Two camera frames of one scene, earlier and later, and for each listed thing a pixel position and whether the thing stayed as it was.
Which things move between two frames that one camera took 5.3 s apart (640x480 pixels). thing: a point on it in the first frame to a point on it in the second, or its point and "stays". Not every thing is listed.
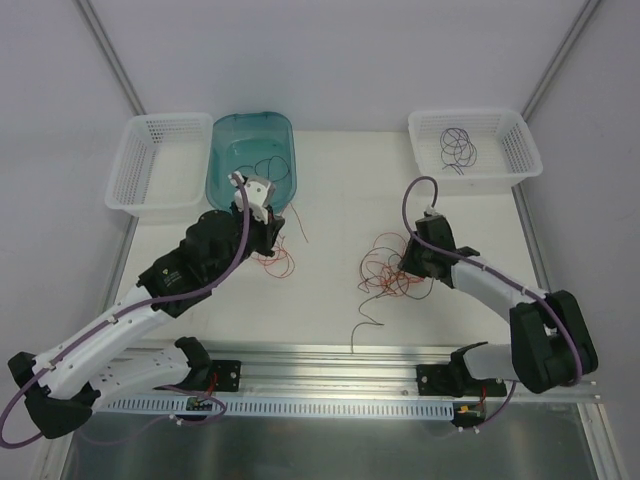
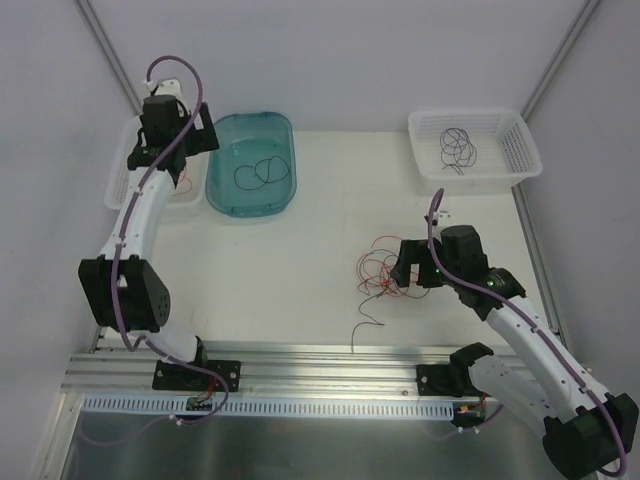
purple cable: (458, 150) stays
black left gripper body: (272, 232) to (201, 135)
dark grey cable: (455, 166) stays
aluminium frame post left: (111, 57) stays
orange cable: (280, 263) to (190, 184)
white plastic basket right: (474, 151) stays
